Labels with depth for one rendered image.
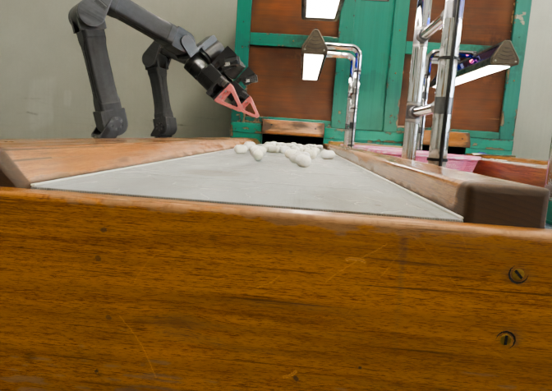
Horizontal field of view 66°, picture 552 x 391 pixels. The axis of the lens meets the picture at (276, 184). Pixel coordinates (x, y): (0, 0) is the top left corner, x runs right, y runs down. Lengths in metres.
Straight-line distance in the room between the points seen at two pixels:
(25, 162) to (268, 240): 0.19
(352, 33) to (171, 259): 1.95
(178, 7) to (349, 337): 2.90
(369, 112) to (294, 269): 1.88
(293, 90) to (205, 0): 1.18
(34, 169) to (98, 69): 0.82
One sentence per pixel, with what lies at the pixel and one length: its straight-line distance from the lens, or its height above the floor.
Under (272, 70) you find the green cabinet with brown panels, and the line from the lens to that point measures 2.14.
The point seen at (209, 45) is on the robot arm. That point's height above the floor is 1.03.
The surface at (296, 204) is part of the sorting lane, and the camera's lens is 0.30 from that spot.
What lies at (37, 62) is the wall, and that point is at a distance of 3.34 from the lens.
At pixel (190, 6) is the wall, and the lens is 3.09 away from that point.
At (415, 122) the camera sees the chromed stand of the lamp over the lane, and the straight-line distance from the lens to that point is 0.74.
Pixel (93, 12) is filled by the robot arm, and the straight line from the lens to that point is 1.17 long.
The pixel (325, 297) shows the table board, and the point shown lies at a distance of 0.28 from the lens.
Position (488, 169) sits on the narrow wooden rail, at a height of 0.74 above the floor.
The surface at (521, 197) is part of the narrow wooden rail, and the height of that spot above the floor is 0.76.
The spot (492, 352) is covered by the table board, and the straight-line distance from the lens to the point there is 0.32.
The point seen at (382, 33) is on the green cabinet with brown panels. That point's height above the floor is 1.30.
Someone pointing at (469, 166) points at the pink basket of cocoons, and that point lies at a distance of 1.06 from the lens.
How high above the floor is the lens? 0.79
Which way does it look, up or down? 7 degrees down
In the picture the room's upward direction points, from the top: 4 degrees clockwise
